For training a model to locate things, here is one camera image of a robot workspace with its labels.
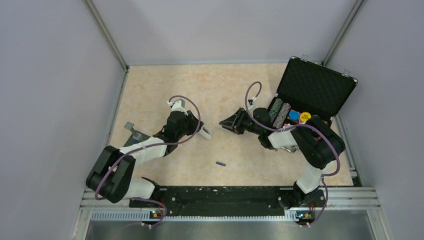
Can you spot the yellow round chip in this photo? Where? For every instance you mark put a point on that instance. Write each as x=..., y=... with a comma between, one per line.
x=304, y=117

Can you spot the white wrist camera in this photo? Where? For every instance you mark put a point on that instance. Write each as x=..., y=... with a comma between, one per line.
x=177, y=106
x=250, y=105

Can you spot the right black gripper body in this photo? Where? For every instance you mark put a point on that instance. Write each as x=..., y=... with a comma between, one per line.
x=246, y=123

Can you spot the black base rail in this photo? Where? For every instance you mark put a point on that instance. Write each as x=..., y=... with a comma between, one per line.
x=236, y=201

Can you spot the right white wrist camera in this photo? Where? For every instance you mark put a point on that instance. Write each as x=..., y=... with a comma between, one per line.
x=250, y=105

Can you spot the white remote control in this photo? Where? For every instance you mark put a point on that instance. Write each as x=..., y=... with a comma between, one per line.
x=205, y=132

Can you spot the purple battery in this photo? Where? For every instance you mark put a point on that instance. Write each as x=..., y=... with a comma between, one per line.
x=221, y=164

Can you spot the black aluminium case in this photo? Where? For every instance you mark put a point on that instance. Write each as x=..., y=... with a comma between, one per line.
x=312, y=88

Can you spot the blue round chip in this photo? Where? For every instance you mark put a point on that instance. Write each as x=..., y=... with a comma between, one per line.
x=294, y=115

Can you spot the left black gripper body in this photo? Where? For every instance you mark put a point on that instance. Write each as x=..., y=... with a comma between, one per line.
x=190, y=126

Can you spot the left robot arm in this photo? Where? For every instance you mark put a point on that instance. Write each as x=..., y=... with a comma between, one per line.
x=111, y=177

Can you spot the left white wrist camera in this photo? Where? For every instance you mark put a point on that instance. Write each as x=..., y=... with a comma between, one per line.
x=177, y=106

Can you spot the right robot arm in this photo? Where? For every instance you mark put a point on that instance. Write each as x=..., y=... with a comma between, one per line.
x=318, y=143

